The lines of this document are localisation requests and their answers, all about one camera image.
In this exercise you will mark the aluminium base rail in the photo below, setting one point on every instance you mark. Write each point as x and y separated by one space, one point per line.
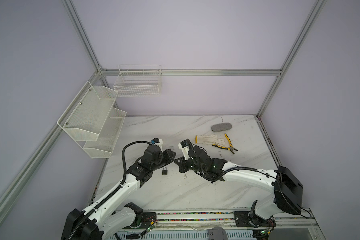
198 220

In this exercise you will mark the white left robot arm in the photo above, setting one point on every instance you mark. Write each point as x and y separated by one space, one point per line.
101 219

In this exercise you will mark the aluminium frame corner post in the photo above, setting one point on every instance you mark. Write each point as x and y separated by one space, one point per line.
299 41

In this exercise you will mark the grey fabric glasses case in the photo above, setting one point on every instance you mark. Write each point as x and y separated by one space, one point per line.
221 127

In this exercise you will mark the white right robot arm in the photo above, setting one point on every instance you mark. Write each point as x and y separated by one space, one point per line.
285 190

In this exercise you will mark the white wire basket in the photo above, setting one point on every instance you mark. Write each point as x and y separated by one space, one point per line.
138 81

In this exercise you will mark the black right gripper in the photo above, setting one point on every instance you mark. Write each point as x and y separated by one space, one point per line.
180 163

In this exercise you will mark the white work glove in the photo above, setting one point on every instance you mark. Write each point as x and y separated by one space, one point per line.
210 140

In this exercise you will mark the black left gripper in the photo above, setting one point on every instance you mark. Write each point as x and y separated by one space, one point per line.
169 158

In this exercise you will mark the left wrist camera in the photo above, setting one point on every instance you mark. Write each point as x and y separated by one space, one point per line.
157 142

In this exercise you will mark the white mesh two-tier shelf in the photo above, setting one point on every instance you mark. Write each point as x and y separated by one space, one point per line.
93 121

